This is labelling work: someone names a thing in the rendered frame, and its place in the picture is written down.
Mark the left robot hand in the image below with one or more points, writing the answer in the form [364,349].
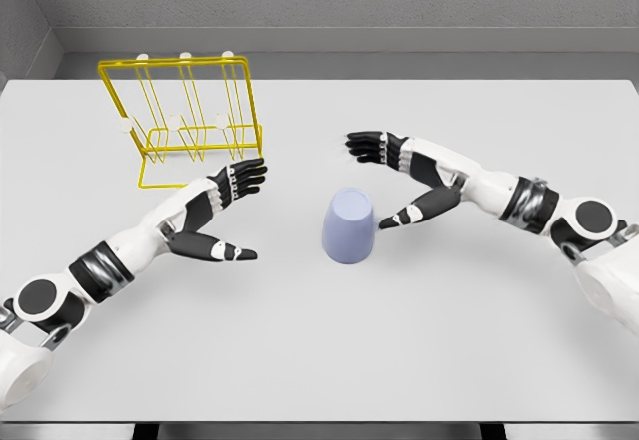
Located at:
[199,210]

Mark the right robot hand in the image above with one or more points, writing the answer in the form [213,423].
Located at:
[424,165]

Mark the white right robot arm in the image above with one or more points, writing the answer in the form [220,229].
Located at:
[549,210]

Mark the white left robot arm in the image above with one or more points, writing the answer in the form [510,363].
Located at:
[75,280]

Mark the lavender blue cup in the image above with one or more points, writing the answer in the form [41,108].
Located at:
[348,226]

